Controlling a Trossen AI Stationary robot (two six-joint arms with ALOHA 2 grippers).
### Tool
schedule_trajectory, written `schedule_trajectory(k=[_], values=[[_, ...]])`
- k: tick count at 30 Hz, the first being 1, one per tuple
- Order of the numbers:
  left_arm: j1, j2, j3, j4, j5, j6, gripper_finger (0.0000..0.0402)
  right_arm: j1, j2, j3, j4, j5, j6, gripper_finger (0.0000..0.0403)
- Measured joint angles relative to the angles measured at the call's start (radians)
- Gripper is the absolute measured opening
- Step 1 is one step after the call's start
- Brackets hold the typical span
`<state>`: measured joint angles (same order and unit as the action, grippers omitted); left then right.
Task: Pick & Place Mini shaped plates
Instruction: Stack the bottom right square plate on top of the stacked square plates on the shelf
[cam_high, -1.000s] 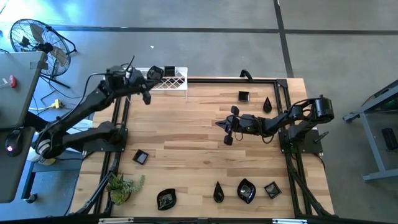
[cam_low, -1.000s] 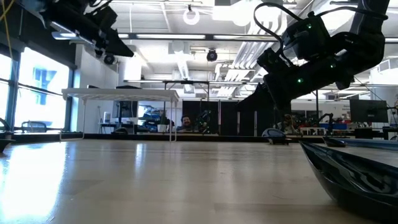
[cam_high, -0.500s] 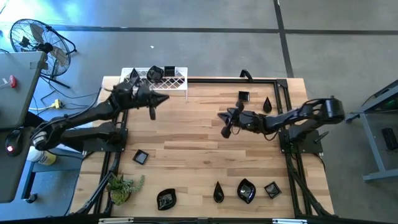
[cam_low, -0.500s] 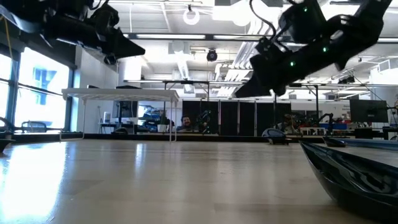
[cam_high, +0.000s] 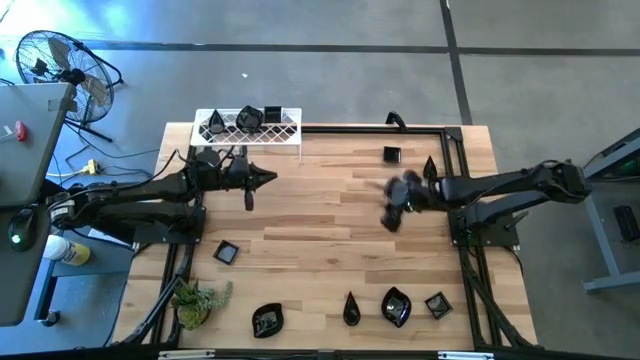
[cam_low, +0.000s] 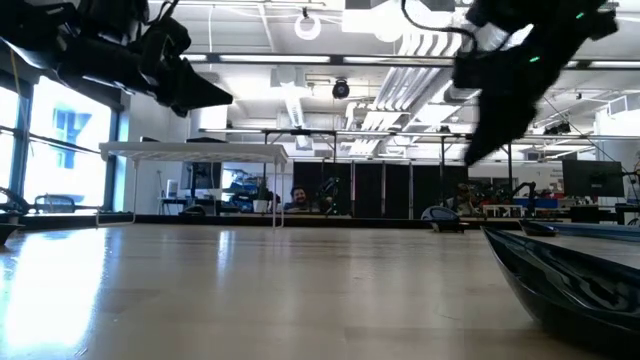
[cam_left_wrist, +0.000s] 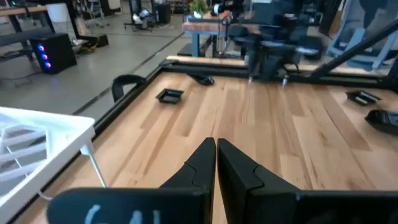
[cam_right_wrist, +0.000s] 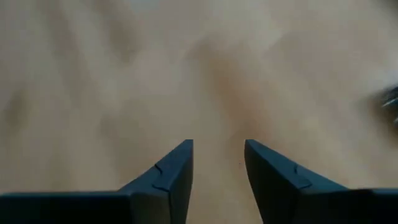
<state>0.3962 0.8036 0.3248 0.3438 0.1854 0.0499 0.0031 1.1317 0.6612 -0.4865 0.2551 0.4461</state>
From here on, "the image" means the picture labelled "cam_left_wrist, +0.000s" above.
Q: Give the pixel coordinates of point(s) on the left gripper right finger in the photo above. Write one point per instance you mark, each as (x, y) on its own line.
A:
(242, 186)

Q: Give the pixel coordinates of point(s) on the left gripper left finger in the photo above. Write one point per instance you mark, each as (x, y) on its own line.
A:
(199, 174)

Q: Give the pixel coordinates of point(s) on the black square mini plate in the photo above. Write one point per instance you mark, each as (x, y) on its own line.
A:
(362, 98)
(169, 96)

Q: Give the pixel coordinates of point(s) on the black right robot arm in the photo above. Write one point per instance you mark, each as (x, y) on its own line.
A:
(270, 53)

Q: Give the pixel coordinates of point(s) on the black teardrop mini plate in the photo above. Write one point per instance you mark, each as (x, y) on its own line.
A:
(203, 81)

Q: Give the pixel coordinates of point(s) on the black leaf-shaped mini plate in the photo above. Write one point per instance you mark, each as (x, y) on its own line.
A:
(384, 123)

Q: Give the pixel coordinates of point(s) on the wooden table blue legs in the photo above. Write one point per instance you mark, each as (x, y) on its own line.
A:
(199, 28)

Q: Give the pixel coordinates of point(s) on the green potted plant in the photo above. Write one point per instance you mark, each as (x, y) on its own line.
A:
(199, 6)

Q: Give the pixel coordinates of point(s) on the black computer tower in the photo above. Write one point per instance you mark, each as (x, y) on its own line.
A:
(59, 53)

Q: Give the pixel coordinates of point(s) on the white bin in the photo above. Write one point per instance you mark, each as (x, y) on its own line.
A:
(59, 14)

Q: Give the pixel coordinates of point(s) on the black bench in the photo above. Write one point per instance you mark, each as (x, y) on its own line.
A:
(18, 36)

